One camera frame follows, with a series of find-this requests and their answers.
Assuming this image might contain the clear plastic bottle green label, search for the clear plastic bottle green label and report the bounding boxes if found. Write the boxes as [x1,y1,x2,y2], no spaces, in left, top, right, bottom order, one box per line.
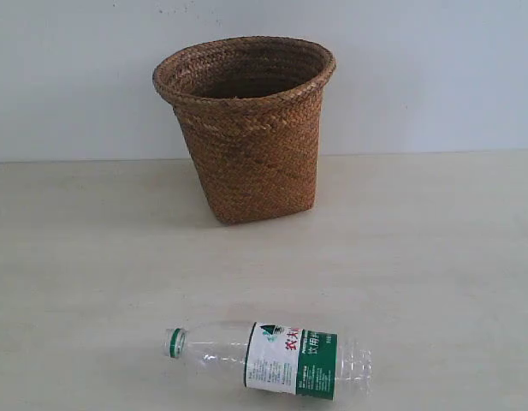
[163,321,371,402]

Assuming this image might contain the brown woven basket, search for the brown woven basket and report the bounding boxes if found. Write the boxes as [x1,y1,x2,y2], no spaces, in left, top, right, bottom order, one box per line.
[152,36,336,224]

